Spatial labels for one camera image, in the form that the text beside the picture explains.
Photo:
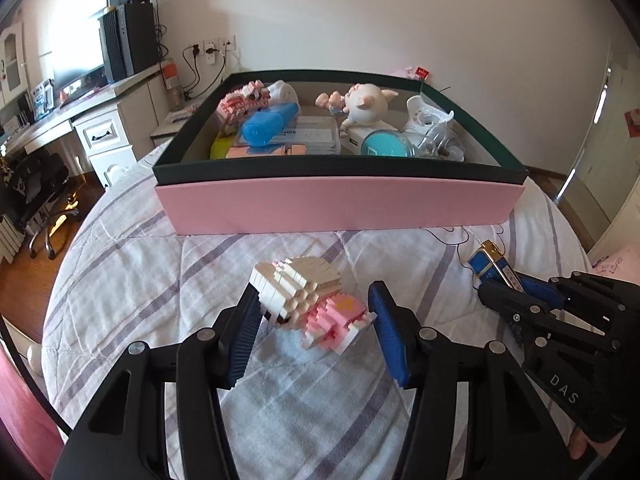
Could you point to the wall power outlets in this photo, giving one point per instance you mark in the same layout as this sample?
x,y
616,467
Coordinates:
x,y
214,51

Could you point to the dark blue gold-edged box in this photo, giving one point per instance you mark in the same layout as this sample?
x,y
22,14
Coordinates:
x,y
489,264

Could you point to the red cartoon storage box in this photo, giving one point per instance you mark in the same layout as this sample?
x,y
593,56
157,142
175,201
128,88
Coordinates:
x,y
417,73

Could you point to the white square box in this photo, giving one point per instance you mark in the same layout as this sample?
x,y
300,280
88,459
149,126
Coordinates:
x,y
354,138

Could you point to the pink storage box dark rim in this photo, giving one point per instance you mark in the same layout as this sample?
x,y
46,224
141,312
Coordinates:
x,y
314,193

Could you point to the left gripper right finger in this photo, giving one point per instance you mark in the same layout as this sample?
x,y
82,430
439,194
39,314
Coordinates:
x,y
509,434

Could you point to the pink pillow with writing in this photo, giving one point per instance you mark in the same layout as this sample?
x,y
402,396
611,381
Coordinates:
x,y
623,265

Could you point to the computer monitor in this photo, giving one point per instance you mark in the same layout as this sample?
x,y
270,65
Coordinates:
x,y
75,57

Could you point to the pink bed blanket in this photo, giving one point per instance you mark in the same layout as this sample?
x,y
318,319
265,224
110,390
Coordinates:
x,y
31,428

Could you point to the black computer tower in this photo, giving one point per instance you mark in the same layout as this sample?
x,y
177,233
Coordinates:
x,y
128,40

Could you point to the pink brick comb figure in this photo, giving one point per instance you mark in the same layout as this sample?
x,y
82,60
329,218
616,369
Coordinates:
x,y
239,104

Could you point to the black office chair with jacket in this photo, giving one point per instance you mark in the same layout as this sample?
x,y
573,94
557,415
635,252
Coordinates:
x,y
35,196

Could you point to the gloved right hand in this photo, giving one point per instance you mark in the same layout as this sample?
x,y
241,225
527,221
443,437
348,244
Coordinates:
x,y
614,461

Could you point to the white glass-door cabinet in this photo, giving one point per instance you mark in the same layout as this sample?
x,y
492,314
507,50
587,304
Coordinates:
x,y
14,81

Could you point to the white round plush toy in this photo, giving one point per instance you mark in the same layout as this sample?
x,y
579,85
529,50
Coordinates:
x,y
281,92

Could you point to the blue rectangular case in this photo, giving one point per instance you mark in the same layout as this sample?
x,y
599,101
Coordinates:
x,y
264,125

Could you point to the white desk with drawers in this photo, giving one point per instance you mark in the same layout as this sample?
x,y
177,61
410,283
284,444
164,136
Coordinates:
x,y
114,125

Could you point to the teal brush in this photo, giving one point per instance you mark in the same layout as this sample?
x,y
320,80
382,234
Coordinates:
x,y
386,143

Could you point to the striped white bed cover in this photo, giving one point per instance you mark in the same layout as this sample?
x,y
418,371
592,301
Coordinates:
x,y
296,413

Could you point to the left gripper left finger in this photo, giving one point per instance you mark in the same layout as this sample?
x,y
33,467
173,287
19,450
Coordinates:
x,y
122,435

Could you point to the pink pig figurine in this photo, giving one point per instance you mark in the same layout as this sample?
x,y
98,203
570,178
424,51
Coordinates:
x,y
361,105

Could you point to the white pink brick figure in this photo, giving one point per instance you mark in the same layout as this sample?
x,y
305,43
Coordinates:
x,y
306,294

